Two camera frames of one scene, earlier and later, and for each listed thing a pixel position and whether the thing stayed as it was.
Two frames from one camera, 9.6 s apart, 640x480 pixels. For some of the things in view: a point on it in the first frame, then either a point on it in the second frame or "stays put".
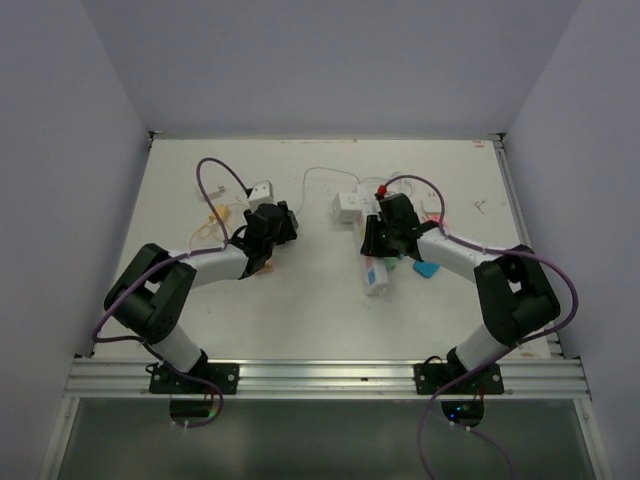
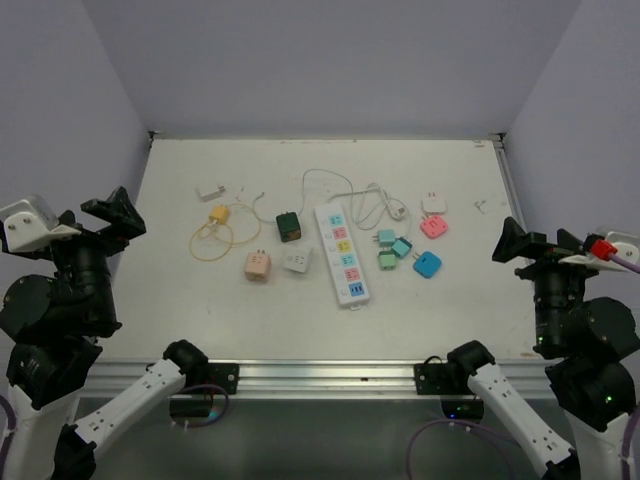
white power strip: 374,268 -> 345,269
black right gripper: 371,246 -> 513,239
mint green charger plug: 390,263 stays put
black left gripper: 286,227 -> 125,222
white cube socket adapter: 346,207 -> 296,259
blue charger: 426,269 stays put
